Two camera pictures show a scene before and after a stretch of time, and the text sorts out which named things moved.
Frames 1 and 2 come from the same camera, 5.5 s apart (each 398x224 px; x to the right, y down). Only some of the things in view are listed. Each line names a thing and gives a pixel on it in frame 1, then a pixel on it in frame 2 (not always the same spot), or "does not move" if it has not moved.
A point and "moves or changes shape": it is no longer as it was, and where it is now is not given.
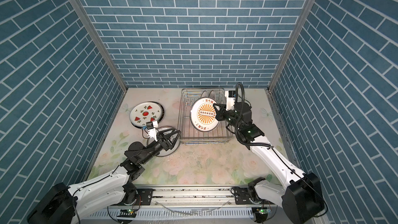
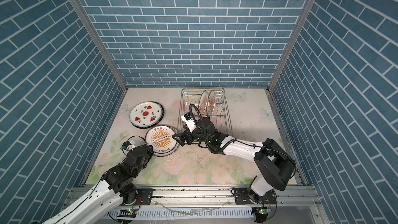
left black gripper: x=161 y=146 does not move
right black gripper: x=221 y=113 -> x=188 y=134
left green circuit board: x=127 y=213 does not move
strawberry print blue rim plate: x=145 y=112 does not move
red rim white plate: x=202 y=114 moves or changes shape
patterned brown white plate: x=169 y=137 does not move
